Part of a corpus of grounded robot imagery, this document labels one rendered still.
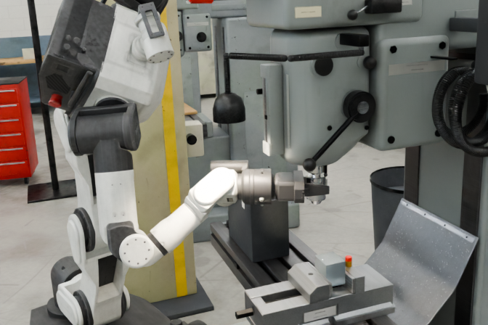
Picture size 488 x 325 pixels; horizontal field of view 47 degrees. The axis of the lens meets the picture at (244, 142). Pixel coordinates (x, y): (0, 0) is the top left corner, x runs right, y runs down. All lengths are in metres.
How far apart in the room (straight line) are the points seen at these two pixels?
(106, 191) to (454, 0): 0.90
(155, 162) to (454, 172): 1.88
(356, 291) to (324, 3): 0.67
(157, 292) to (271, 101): 2.22
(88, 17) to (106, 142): 0.32
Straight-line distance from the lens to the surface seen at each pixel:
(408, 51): 1.32
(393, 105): 1.32
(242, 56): 1.18
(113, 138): 1.32
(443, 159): 1.59
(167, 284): 3.34
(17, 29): 10.20
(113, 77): 1.38
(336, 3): 1.22
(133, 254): 1.32
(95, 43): 1.41
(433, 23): 1.37
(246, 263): 1.70
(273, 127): 1.29
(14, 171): 5.87
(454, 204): 1.58
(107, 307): 2.03
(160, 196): 3.13
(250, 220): 1.65
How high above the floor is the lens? 1.70
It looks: 15 degrees down
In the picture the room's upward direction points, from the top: 2 degrees counter-clockwise
